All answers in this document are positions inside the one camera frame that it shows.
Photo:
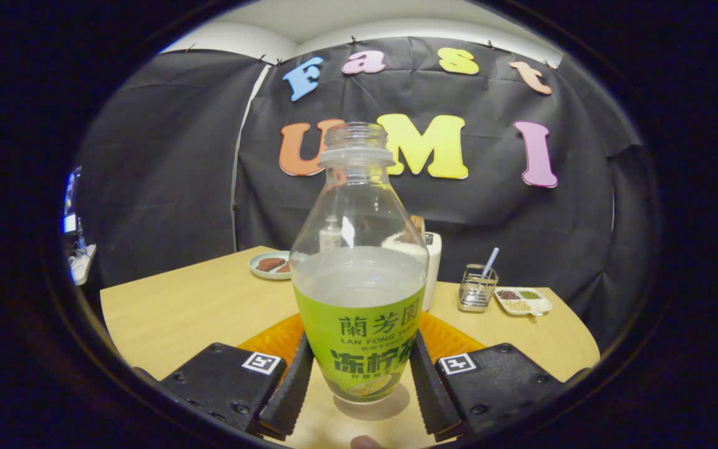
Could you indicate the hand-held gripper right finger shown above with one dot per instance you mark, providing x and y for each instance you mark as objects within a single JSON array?
[{"x": 427, "y": 393}]

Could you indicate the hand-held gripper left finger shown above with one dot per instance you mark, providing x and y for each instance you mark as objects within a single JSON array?
[{"x": 287, "y": 393}]

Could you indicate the clear juice bottle green label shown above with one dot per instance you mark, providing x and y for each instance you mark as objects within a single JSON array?
[{"x": 359, "y": 337}]

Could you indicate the small slim bottle green label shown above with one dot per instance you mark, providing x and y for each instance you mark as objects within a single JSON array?
[{"x": 330, "y": 237}]

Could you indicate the pale green plate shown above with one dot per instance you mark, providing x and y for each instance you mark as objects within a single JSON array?
[{"x": 270, "y": 276}]

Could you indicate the wooden table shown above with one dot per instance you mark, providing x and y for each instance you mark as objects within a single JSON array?
[{"x": 197, "y": 312}]

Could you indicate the brown food piece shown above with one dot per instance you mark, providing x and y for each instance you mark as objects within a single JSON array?
[
  {"x": 268, "y": 264},
  {"x": 285, "y": 269}
]

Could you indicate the cream toaster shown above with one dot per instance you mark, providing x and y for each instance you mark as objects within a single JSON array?
[{"x": 434, "y": 268}]

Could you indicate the white divided dish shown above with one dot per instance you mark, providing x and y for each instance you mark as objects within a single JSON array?
[{"x": 541, "y": 306}]

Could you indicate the pale straw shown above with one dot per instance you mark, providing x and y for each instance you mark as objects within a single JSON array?
[{"x": 491, "y": 260}]

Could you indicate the brown bread slice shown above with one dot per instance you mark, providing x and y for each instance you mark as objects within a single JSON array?
[{"x": 419, "y": 224}]

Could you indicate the white blurry object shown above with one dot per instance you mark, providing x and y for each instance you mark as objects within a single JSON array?
[{"x": 85, "y": 259}]

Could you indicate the blue lit monitor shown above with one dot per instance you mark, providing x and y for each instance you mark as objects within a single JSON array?
[{"x": 71, "y": 218}]

